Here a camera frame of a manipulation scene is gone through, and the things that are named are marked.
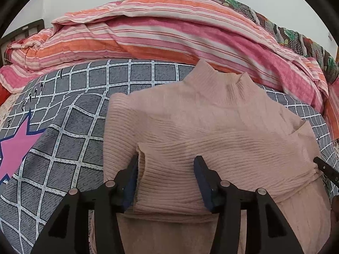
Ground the pink knit turtleneck sweater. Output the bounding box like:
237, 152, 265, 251
103, 61, 330, 253

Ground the pink orange striped quilt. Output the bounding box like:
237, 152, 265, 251
1, 0, 338, 139

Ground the grey grid bedsheet with star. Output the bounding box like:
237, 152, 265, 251
1, 68, 337, 253

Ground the white floral mattress sheet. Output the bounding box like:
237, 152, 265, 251
0, 93, 20, 127

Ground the dark wooden headboard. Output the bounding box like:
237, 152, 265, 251
1, 19, 45, 66

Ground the dark floral patchwork blanket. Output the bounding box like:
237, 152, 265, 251
214, 0, 338, 84

